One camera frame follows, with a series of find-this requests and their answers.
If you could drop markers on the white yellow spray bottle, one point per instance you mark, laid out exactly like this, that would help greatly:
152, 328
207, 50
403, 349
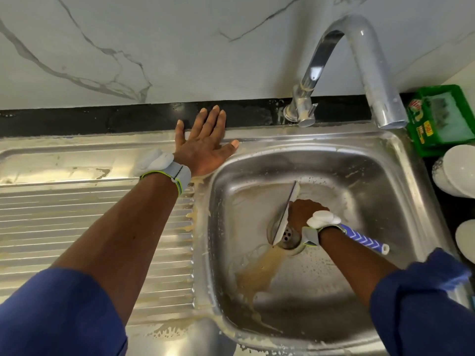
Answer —
467, 241

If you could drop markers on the person's left forearm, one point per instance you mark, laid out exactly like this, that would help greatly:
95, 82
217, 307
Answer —
122, 237

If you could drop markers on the person's left hand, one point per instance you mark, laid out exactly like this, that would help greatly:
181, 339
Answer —
200, 150

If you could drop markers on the metal drain strainer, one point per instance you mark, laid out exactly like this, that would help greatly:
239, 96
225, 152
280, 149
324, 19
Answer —
289, 237

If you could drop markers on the white bowl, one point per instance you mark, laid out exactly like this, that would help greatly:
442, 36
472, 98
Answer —
456, 170

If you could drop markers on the green soap tray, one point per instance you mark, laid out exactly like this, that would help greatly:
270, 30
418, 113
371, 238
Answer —
441, 118

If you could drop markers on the stainless steel sink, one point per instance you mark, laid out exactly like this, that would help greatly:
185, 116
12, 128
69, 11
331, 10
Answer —
89, 218

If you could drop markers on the white left wrist tracker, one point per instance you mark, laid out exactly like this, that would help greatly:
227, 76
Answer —
159, 165

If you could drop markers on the chrome faucet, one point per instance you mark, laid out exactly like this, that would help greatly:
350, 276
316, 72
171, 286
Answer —
367, 63

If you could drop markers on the blue white squeegee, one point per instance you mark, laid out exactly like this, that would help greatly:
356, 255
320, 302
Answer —
285, 215

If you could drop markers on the person's right hand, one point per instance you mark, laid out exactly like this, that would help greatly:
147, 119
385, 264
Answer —
304, 212

